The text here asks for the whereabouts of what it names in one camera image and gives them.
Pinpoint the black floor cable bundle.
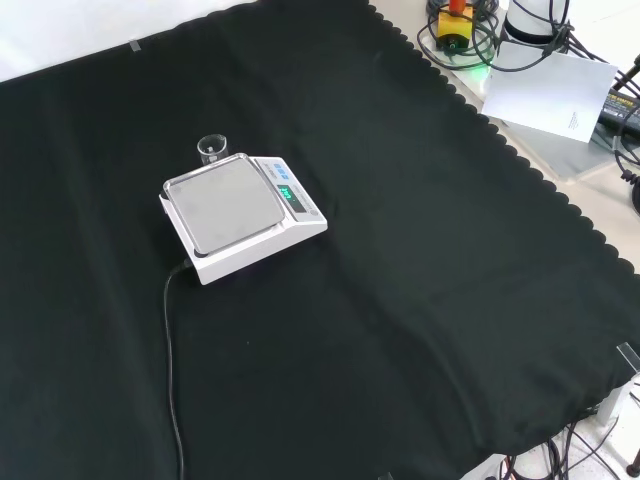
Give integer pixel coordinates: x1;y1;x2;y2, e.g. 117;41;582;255
499;409;640;480

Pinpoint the grey metal base plate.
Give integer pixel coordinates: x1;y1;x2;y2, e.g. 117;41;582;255
492;115;626;182

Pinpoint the black cable loop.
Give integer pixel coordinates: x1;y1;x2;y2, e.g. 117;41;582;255
416;0;551;73

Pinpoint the black balance power cable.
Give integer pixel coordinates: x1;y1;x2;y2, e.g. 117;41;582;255
162;259;191;480

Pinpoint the yellow stop button box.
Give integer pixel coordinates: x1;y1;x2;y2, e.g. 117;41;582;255
435;0;475;53

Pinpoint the black power adapter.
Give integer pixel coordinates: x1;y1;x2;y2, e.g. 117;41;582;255
598;84;640;132

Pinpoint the black tripod leg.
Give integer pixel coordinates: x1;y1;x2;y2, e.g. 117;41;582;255
612;52;640;96

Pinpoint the pale white board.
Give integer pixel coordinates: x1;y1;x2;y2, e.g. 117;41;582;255
481;39;620;145

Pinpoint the black scalloped-edge cloth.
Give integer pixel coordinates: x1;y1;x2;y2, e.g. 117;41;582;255
0;0;640;480

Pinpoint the white electronic balance steel pan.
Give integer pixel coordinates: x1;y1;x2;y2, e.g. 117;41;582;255
159;152;329;287

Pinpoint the small clear glass beaker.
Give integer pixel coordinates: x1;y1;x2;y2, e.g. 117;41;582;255
196;133;230;168

